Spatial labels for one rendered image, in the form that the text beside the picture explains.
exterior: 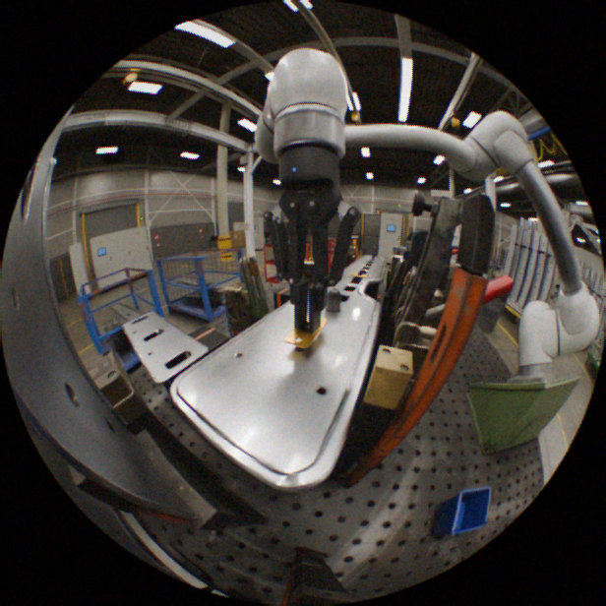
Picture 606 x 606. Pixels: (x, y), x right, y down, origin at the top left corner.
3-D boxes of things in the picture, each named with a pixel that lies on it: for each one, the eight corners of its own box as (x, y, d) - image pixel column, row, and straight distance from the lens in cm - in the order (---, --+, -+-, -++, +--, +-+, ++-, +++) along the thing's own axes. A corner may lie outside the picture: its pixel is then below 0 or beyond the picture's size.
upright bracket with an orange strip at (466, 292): (347, 476, 49) (460, 200, 14) (352, 477, 49) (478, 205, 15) (342, 487, 48) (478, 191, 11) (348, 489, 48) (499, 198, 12)
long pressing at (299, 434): (360, 255, 142) (360, 253, 142) (389, 259, 140) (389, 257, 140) (161, 391, 29) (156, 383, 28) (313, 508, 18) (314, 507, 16)
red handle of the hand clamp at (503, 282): (398, 312, 26) (501, 270, 28) (403, 326, 27) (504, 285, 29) (398, 327, 22) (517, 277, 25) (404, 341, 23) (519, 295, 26)
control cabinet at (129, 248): (101, 294, 791) (90, 225, 793) (99, 292, 844) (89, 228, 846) (153, 273, 842) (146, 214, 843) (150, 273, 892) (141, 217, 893)
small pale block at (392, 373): (334, 461, 49) (379, 343, 18) (348, 466, 49) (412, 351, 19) (329, 474, 48) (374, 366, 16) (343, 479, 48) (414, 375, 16)
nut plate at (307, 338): (308, 316, 32) (308, 310, 31) (328, 321, 30) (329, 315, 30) (282, 341, 26) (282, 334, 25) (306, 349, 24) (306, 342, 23)
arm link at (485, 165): (438, 153, 70) (461, 127, 69) (458, 166, 86) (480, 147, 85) (463, 184, 64) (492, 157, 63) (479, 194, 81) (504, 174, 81)
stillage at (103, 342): (103, 347, 325) (80, 285, 304) (145, 325, 330) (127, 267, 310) (121, 390, 218) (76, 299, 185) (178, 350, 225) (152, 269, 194)
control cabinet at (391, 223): (377, 264, 728) (382, 201, 730) (377, 261, 781) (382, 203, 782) (396, 266, 734) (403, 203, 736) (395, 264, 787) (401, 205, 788)
